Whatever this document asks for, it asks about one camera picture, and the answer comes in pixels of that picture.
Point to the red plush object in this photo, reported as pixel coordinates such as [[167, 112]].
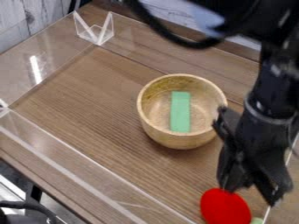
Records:
[[224, 208]]

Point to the wooden bowl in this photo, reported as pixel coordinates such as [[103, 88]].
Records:
[[154, 110]]

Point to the clear acrylic corner bracket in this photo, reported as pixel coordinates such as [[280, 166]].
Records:
[[95, 34]]

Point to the green rectangular block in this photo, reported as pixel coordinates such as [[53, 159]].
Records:
[[181, 112]]

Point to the clear acrylic front wall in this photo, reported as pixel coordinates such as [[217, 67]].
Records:
[[87, 187]]

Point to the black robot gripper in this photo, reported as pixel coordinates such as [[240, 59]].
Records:
[[257, 137]]

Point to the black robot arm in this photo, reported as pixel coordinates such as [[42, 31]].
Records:
[[270, 21]]

